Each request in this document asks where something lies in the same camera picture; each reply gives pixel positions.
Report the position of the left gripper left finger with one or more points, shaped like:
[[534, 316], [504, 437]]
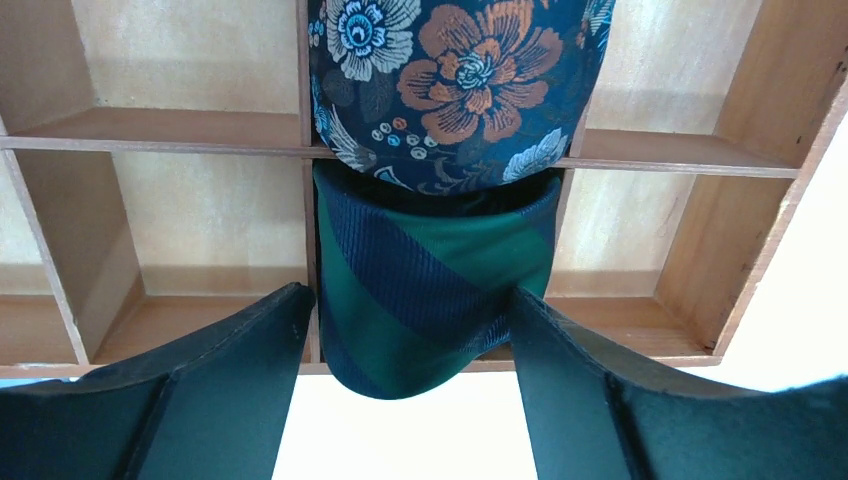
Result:
[[210, 405]]

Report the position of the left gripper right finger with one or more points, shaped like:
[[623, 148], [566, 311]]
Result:
[[596, 409]]

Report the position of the green navy striped tie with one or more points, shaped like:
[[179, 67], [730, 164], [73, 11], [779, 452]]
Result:
[[416, 287]]

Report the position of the rolled dark tie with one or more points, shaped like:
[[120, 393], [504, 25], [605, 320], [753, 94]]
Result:
[[451, 97]]

